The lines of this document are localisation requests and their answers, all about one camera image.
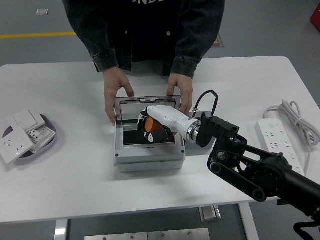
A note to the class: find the person's right hand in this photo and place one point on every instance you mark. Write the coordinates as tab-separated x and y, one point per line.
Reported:
115	87

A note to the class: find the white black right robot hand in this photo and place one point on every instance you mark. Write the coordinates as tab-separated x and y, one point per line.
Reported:
162	115

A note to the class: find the person's left hand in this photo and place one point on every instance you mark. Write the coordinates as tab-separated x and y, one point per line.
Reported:
183	87

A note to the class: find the orange cylinder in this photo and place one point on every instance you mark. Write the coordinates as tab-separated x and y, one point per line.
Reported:
152	125

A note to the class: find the smoky transparent box lid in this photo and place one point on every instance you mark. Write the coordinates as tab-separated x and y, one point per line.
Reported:
160	98

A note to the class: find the grey electrical enclosure box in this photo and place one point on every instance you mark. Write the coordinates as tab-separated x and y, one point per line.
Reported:
150	160

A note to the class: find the person's left forearm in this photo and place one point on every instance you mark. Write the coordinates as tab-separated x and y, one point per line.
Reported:
192	47

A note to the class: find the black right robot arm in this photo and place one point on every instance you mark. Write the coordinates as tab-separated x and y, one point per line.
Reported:
262	172

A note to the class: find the person's right forearm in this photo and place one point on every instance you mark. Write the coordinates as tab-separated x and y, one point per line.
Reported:
100	47

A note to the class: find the grey cube with round hole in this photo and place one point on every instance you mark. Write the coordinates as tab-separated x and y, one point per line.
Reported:
192	147

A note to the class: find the person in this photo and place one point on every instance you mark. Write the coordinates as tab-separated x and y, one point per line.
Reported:
147	30

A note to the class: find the white perforated socket plate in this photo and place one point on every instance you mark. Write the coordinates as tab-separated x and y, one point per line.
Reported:
47	133

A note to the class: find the purple tray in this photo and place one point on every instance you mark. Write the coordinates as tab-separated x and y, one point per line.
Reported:
47	150

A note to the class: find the small white socket module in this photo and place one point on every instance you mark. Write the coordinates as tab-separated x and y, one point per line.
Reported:
33	135

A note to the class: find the white power strip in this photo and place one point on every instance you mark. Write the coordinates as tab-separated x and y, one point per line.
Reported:
275	135

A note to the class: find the small metal floor plate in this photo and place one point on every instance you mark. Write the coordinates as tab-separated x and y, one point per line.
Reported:
42	11

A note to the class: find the white table leg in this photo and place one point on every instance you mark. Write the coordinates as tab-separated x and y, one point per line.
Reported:
248	222
60	231

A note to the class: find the black table controller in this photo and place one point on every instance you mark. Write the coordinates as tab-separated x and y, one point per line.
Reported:
282	202

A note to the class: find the red object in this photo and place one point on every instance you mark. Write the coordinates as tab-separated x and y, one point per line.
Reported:
315	17

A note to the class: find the white wall switch panel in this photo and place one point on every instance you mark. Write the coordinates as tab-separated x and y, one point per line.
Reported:
27	117

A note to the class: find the grey under-table bracket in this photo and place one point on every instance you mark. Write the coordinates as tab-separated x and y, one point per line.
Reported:
209	213

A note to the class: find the white wall socket panel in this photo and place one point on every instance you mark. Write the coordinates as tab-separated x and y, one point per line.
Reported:
12	147

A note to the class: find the metal base plate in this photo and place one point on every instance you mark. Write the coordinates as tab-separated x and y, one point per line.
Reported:
147	235

